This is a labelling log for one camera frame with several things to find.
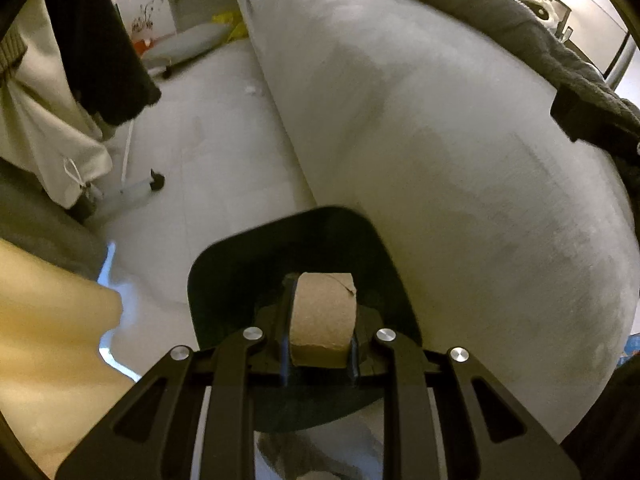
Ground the bed with grey sheet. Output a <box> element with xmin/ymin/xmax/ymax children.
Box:
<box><xmin>232</xmin><ymin>0</ymin><xmax>640</xmax><ymax>443</ymax></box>

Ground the tall cardboard tape core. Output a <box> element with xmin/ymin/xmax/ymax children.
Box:
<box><xmin>287</xmin><ymin>271</ymin><xmax>358</xmax><ymax>367</ymax></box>

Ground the grey fleece blanket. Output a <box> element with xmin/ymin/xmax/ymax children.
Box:
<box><xmin>350</xmin><ymin>0</ymin><xmax>640</xmax><ymax>196</ymax></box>

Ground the grey rolling stool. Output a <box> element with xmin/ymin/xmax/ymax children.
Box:
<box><xmin>145</xmin><ymin>22</ymin><xmax>233</xmax><ymax>78</ymax></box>

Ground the white dressing table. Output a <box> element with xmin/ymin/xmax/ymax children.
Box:
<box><xmin>115</xmin><ymin>0</ymin><xmax>236</xmax><ymax>43</ymax></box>

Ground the yellow plastic bag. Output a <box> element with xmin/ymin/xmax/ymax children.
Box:
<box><xmin>210</xmin><ymin>12</ymin><xmax>248</xmax><ymax>43</ymax></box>

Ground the cream coat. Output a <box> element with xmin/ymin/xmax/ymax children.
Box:
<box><xmin>0</xmin><ymin>0</ymin><xmax>113</xmax><ymax>211</ymax></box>

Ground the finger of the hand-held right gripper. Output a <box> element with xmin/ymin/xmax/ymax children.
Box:
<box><xmin>550</xmin><ymin>89</ymin><xmax>640</xmax><ymax>161</ymax></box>

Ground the cream plush pet bed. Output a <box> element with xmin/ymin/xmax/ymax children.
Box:
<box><xmin>517</xmin><ymin>0</ymin><xmax>558</xmax><ymax>23</ymax></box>

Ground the grey cloth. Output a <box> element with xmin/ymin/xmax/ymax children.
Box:
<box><xmin>0</xmin><ymin>157</ymin><xmax>108</xmax><ymax>281</ymax></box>

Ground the black hanging garment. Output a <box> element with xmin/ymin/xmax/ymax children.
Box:
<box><xmin>42</xmin><ymin>0</ymin><xmax>163</xmax><ymax>128</ymax></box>

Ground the yellow cloth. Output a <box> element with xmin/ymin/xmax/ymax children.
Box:
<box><xmin>0</xmin><ymin>237</ymin><xmax>146</xmax><ymax>480</ymax></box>

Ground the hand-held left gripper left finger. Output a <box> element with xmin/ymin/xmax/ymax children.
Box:
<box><xmin>55</xmin><ymin>272</ymin><xmax>301</xmax><ymax>480</ymax></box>

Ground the olive knit cardigan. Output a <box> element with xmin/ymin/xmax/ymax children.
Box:
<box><xmin>0</xmin><ymin>25</ymin><xmax>28</xmax><ymax>68</ymax></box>

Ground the white wardrobe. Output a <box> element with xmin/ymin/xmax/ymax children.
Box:
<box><xmin>550</xmin><ymin>0</ymin><xmax>640</xmax><ymax>91</ymax></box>

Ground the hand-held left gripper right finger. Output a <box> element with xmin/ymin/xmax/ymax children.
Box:
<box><xmin>350</xmin><ymin>310</ymin><xmax>581</xmax><ymax>480</ymax></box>

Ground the black trash bin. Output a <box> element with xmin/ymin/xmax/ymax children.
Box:
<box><xmin>187</xmin><ymin>205</ymin><xmax>418</xmax><ymax>433</ymax></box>

